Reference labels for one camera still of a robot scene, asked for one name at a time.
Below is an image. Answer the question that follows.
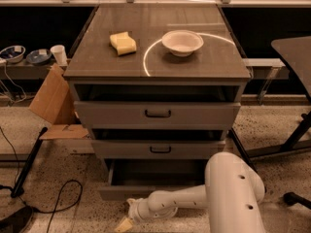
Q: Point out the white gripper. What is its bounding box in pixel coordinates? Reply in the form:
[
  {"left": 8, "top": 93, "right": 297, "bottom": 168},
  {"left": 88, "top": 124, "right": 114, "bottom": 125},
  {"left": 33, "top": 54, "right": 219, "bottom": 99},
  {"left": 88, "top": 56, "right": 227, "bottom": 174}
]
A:
[{"left": 114, "top": 198, "right": 178, "bottom": 233}]

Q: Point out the grey bottom drawer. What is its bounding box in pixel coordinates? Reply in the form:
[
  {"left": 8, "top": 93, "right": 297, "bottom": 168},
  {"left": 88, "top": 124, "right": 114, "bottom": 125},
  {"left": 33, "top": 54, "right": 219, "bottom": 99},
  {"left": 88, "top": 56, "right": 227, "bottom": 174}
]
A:
[{"left": 99, "top": 159, "right": 207, "bottom": 201}]

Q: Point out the grey drawer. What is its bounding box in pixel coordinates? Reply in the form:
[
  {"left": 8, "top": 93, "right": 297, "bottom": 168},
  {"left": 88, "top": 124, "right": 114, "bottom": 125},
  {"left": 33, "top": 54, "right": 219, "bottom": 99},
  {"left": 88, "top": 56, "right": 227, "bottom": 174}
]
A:
[
  {"left": 91, "top": 140, "right": 225, "bottom": 159},
  {"left": 99, "top": 159, "right": 207, "bottom": 201},
  {"left": 75, "top": 101, "right": 240, "bottom": 130}
]

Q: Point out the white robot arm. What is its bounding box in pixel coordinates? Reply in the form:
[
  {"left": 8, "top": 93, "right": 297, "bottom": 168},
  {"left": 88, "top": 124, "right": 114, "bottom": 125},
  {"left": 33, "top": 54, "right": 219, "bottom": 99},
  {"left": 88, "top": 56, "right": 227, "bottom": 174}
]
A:
[{"left": 115, "top": 152, "right": 266, "bottom": 233}]

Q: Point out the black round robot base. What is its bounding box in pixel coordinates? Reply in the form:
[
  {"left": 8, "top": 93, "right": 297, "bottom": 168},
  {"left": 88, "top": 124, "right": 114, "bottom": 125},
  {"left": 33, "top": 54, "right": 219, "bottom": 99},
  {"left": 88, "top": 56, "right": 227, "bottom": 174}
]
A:
[{"left": 0, "top": 206, "right": 33, "bottom": 233}]

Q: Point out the grey middle drawer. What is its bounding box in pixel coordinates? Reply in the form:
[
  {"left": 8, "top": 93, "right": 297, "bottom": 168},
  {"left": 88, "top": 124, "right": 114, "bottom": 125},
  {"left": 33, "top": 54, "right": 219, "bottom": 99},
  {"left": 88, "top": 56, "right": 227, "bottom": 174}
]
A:
[{"left": 91, "top": 140, "right": 225, "bottom": 159}]

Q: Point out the grey top drawer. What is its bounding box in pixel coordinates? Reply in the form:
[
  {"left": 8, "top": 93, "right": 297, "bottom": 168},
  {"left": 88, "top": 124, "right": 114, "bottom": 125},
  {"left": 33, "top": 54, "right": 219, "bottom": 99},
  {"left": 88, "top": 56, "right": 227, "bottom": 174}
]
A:
[{"left": 75, "top": 101, "right": 240, "bottom": 130}]

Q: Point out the grey drawer cabinet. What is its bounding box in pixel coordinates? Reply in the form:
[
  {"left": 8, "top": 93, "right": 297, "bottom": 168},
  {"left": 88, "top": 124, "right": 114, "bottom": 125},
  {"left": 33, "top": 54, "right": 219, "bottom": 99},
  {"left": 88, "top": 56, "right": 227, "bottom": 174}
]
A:
[{"left": 63, "top": 3, "right": 252, "bottom": 177}]

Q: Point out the black left stand leg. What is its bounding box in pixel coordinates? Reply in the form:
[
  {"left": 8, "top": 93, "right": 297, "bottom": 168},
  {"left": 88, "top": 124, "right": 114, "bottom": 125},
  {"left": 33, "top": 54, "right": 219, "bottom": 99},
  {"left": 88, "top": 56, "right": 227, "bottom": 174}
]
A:
[{"left": 11, "top": 127, "right": 48, "bottom": 198}]

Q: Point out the black stand leg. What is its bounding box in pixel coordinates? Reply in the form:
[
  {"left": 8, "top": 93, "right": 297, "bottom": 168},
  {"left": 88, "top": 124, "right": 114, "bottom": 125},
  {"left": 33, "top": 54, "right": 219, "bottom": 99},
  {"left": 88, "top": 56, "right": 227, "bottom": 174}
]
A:
[
  {"left": 227, "top": 128, "right": 267, "bottom": 194},
  {"left": 11, "top": 127, "right": 48, "bottom": 198}
]

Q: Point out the black right stand leg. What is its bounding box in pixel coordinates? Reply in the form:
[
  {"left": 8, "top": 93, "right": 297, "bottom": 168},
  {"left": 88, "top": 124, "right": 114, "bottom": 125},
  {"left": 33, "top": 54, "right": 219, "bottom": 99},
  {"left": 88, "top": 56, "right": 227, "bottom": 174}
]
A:
[{"left": 227, "top": 128, "right": 267, "bottom": 194}]

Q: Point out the brown cardboard box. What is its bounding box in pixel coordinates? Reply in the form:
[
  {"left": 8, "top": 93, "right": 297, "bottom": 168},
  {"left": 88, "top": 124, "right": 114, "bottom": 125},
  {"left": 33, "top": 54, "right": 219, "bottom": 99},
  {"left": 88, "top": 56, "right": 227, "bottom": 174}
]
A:
[{"left": 29, "top": 64, "right": 88, "bottom": 140}]

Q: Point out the black caster foot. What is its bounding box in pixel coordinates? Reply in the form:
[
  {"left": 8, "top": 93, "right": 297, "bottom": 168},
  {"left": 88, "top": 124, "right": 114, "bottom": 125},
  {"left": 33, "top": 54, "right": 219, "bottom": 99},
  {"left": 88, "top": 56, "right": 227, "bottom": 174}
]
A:
[{"left": 283, "top": 192, "right": 311, "bottom": 210}]

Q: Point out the yellow sponge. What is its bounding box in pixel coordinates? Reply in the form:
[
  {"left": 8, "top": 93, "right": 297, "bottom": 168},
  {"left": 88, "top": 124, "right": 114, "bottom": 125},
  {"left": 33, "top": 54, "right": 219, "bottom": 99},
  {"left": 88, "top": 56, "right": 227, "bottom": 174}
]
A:
[{"left": 110, "top": 32, "right": 137, "bottom": 55}]

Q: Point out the white paper cup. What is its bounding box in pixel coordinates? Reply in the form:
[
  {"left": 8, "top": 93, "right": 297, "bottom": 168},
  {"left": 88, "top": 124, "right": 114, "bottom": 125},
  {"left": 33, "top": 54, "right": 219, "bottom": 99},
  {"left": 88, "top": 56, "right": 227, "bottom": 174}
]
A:
[{"left": 51, "top": 45, "right": 67, "bottom": 66}]

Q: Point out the blue bowl right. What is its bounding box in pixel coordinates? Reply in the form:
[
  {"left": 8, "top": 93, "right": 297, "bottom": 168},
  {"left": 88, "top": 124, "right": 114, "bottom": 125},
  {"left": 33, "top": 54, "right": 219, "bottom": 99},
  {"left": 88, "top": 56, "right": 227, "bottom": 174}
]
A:
[{"left": 26, "top": 49, "right": 52, "bottom": 66}]

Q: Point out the blue bowl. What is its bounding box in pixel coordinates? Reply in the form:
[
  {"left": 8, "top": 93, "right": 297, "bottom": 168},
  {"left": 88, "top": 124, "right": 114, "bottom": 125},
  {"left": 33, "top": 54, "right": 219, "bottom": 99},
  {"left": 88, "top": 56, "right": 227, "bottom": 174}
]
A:
[
  {"left": 26, "top": 49, "right": 52, "bottom": 66},
  {"left": 0, "top": 45, "right": 25, "bottom": 64}
]

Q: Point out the white bowl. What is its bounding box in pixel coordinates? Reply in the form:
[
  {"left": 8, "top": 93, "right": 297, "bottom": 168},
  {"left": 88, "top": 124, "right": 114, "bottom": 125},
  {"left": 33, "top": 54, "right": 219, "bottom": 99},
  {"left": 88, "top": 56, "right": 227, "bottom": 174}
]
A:
[{"left": 161, "top": 30, "right": 204, "bottom": 57}]

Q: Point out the blue bowl left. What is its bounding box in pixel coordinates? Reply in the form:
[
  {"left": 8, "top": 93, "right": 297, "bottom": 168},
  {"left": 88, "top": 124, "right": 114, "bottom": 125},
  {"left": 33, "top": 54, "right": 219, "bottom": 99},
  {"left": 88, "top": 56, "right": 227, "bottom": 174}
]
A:
[{"left": 0, "top": 45, "right": 25, "bottom": 64}]

